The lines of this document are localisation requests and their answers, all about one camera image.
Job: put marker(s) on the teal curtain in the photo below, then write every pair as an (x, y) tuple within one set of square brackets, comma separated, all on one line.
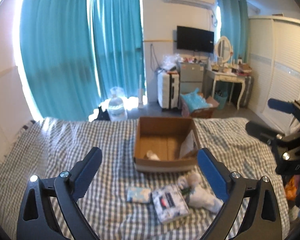
[(235, 25), (58, 59), (118, 46)]

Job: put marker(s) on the grey mini fridge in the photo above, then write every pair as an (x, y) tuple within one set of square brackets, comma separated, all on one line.
[(191, 77)]

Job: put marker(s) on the white work glove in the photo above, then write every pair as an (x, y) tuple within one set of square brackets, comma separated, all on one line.
[(152, 156)]

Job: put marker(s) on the teal curtain right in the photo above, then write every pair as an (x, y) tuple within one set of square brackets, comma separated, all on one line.
[(235, 25)]

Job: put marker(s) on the white dressing table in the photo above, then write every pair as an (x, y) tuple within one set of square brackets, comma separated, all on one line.
[(212, 77)]

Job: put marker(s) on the teal curtain middle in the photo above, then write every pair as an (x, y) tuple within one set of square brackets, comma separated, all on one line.
[(118, 46)]

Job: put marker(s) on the white rolled glove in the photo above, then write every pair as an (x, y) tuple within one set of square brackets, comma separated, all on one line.
[(199, 197)]

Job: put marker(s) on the teal waste bin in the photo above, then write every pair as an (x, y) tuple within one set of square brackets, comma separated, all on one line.
[(221, 97)]

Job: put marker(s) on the box with blue bag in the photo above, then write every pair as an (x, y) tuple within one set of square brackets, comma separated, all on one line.
[(194, 105)]

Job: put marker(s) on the light blue tissue pack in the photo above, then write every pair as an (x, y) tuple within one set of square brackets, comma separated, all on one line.
[(139, 195)]

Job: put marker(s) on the white suitcase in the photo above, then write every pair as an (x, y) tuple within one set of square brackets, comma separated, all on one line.
[(168, 89)]

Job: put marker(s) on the checkered bed sheet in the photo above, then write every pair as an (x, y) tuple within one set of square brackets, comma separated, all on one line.
[(51, 146)]

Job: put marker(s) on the oval vanity mirror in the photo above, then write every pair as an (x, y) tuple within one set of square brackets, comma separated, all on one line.
[(223, 49)]

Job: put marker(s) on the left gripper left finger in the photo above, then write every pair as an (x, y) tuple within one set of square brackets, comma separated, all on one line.
[(37, 219)]

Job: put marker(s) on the black wall television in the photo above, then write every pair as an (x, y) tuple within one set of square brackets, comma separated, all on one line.
[(194, 39)]

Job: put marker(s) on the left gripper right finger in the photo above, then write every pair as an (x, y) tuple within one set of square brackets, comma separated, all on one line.
[(262, 217)]

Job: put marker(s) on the green item among gloves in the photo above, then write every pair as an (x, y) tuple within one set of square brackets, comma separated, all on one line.
[(186, 191)]

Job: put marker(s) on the floral blue tissue pack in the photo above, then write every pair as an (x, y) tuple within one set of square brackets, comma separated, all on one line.
[(169, 204)]

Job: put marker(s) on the clear water jug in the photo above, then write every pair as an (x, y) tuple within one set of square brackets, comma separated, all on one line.
[(116, 108)]

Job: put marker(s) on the teal curtain left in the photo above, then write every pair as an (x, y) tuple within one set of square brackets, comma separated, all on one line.
[(58, 59)]

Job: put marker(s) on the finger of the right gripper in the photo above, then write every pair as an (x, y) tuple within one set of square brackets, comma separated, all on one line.
[(264, 133), (282, 106)]

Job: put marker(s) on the white wardrobe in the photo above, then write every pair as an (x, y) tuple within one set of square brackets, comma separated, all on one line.
[(274, 56)]

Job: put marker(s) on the brown cardboard box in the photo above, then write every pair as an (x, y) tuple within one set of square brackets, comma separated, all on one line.
[(163, 136)]

